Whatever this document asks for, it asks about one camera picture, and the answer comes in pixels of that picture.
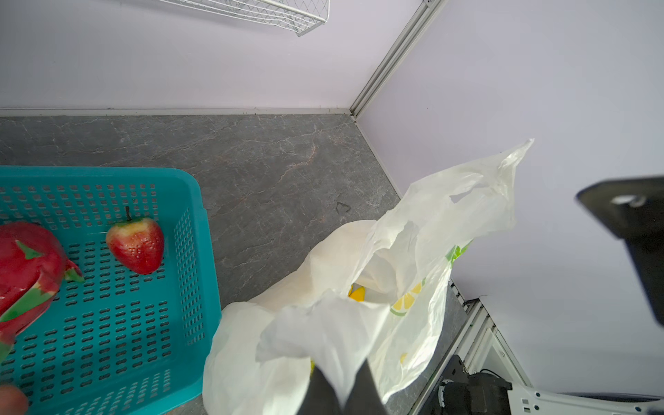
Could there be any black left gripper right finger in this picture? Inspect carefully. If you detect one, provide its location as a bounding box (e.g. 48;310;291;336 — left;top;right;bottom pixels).
343;361;387;415

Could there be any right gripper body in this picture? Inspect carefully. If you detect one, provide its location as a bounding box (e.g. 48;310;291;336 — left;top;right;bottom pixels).
576;176;663;324

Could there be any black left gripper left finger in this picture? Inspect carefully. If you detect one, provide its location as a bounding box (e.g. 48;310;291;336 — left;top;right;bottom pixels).
297;370;342;415

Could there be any white plastic bag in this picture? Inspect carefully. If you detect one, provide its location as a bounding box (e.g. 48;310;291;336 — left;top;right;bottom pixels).
202;144;529;414

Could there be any teal plastic basket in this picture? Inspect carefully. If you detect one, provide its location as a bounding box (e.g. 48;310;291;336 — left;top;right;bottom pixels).
1;166;221;414

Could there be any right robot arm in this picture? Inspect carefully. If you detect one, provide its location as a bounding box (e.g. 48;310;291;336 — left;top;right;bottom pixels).
410;176;663;414

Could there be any red fake strawberry with stem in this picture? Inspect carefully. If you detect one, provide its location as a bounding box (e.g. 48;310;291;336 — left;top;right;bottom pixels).
105;206;165;275

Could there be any small fake peach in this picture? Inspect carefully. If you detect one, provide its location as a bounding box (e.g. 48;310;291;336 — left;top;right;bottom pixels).
0;385;29;415

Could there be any white wire shelf basket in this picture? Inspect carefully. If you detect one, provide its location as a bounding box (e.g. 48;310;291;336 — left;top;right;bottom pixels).
164;0;330;36

